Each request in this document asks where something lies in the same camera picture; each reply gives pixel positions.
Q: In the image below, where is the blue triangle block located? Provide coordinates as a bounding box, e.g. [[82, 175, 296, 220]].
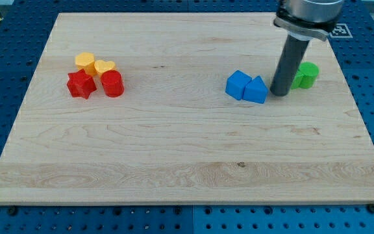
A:
[[242, 76, 268, 104]]

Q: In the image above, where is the green cylinder block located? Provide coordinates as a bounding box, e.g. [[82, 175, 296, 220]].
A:
[[299, 62, 319, 89]]

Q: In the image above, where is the blue cube block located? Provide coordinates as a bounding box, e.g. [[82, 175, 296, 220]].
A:
[[225, 70, 252, 100]]

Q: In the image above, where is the white fiducial marker tag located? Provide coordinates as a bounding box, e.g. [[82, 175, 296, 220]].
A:
[[329, 23, 353, 38]]

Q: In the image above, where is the red star block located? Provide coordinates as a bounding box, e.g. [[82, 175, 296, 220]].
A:
[[66, 69, 97, 99]]

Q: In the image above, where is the yellow heart block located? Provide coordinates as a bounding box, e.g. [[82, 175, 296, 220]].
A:
[[94, 60, 116, 77]]

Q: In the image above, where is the light wooden board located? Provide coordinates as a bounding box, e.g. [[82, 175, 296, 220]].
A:
[[0, 13, 374, 206]]

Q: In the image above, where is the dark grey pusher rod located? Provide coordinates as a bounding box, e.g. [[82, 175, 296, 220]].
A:
[[269, 35, 309, 97]]

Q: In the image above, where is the green block behind rod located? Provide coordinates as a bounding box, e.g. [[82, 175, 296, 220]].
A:
[[291, 70, 305, 90]]

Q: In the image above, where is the red cylinder block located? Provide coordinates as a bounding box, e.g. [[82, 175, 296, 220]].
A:
[[101, 70, 125, 98]]

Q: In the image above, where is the yellow hexagon block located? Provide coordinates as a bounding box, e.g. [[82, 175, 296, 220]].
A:
[[75, 52, 97, 76]]

